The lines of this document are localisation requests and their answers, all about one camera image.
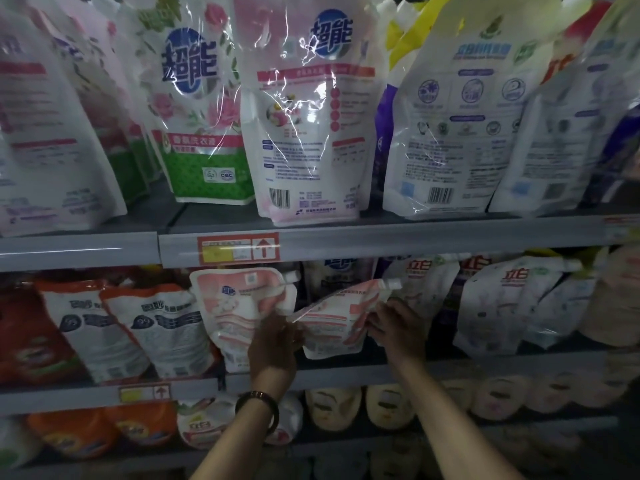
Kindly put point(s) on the row of pale yellow bottles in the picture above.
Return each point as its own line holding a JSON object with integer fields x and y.
{"x": 500, "y": 395}

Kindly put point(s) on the red-framed price tag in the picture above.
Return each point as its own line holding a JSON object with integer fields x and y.
{"x": 238, "y": 249}
{"x": 145, "y": 393}

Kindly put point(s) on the row of red detergent bottles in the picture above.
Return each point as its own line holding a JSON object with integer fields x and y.
{"x": 30, "y": 340}

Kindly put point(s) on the person's right hand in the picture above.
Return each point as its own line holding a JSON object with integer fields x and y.
{"x": 400, "y": 333}

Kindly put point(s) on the row of pale round packs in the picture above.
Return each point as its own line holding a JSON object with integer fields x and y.
{"x": 540, "y": 450}

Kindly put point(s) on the person's right forearm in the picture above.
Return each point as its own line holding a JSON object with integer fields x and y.
{"x": 450, "y": 430}

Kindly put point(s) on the white green-label bottle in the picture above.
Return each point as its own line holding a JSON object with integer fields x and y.
{"x": 205, "y": 423}

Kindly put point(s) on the grey metal shelf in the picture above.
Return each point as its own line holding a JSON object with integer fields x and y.
{"x": 90, "y": 250}

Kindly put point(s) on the person's left hand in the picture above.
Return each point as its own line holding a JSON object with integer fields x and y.
{"x": 275, "y": 355}

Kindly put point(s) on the white pink-label bottle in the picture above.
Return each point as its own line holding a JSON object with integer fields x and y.
{"x": 290, "y": 420}

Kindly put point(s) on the person's left forearm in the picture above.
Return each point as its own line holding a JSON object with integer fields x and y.
{"x": 235, "y": 450}

